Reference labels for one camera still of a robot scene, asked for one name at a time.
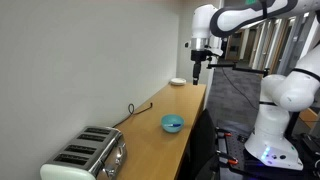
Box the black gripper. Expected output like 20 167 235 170
190 49 213 86

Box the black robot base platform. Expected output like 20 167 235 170
213 119 320 180

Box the light blue bowl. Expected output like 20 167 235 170
160 114 185 134

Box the small white dish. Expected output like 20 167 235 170
169 77 187 87

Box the black clamp orange tip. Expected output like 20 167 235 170
215 126 233 138
215 150 240 166

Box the silver four-slot toaster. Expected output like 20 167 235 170
39 125 128 180

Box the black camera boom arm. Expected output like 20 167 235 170
206 62 270 78

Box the black floor cable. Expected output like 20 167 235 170
221 67 260 112

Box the black power cable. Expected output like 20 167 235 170
112 102 154 129

